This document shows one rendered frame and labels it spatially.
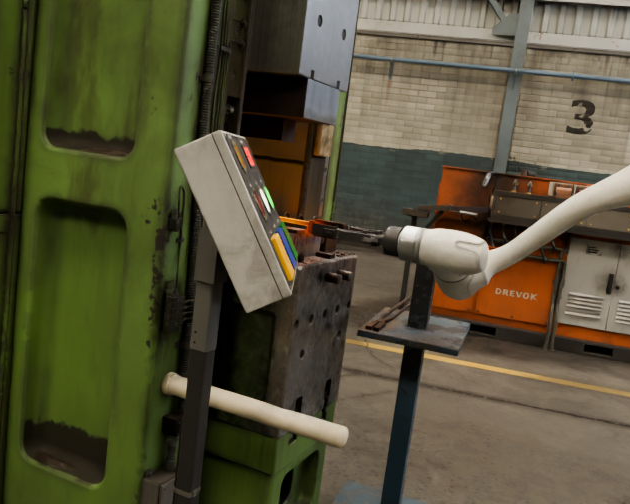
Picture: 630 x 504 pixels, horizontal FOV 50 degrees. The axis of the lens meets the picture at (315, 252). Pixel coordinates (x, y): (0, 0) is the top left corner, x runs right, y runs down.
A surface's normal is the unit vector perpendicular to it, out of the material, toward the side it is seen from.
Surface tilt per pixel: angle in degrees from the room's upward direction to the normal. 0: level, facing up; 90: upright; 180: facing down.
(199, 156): 90
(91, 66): 89
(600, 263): 90
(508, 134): 90
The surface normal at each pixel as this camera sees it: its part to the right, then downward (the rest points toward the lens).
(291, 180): -0.43, 0.07
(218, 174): 0.00, 0.14
